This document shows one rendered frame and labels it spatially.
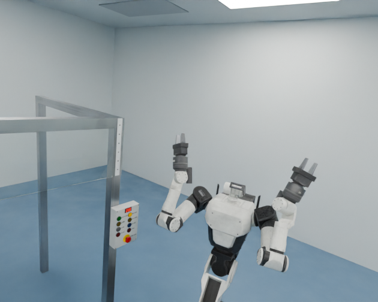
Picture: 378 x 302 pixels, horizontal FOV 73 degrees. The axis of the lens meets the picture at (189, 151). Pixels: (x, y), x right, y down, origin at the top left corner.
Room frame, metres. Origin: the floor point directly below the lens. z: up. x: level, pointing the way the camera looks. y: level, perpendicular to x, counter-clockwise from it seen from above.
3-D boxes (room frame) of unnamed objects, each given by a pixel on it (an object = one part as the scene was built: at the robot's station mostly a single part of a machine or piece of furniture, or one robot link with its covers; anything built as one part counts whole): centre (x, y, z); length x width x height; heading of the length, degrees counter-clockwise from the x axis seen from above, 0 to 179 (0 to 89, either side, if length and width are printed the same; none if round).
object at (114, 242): (1.45, 0.35, 1.03); 0.17 x 0.06 x 0.26; 140
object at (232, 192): (1.41, -0.28, 1.35); 0.10 x 0.07 x 0.09; 66
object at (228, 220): (1.47, -0.31, 1.15); 0.34 x 0.30 x 0.36; 66
